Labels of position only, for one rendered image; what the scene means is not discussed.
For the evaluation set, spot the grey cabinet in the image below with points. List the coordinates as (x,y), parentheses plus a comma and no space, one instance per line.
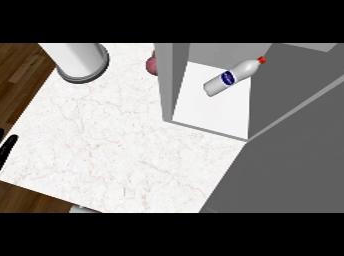
(198,96)

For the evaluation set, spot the white cylindrical appliance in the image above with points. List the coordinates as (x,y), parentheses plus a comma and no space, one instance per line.
(80,61)

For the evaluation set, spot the pink round object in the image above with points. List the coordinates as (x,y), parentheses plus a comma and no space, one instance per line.
(152,65)

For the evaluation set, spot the dark grey cabinet door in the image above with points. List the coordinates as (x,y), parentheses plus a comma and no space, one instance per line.
(297,146)

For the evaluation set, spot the white water bottle red cap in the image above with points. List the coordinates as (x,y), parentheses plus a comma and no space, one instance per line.
(232,76)

